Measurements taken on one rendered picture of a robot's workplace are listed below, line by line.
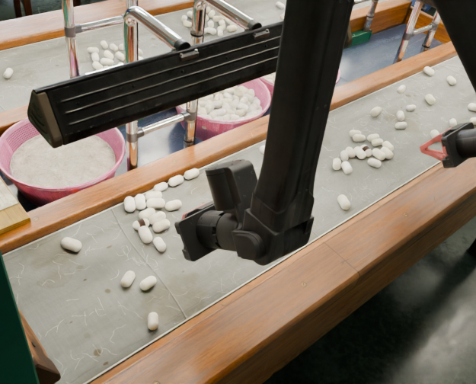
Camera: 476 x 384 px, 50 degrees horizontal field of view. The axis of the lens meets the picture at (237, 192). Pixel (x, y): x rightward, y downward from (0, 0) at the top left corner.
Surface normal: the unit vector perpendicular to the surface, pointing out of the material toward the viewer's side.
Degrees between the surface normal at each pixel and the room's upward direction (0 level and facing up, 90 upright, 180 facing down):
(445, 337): 0
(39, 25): 0
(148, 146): 0
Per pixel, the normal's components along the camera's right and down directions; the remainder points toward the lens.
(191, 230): 0.57, -0.01
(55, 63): 0.12, -0.72
